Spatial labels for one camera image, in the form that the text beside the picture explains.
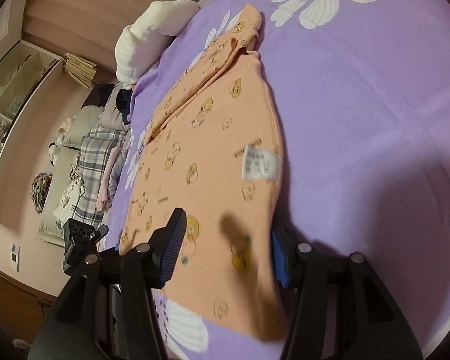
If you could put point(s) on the dark navy cloth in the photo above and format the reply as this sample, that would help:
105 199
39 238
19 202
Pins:
123 104

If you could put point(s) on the orange duck print garment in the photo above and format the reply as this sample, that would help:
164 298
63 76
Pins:
213 148

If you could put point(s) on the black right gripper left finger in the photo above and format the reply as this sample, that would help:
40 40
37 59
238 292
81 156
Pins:
106 310

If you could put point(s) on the white plush pillow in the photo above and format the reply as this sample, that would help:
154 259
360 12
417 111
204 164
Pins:
141 44

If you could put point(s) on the plaid grey cloth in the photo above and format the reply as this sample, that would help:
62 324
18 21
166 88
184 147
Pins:
95 150

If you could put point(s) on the purple floral bed sheet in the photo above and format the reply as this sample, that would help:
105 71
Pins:
361 90

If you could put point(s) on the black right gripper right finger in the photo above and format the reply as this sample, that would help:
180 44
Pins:
369 322

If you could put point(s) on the beige curtain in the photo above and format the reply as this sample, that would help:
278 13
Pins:
88 28

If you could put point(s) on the white wall shelf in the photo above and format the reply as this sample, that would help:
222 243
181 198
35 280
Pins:
27 72

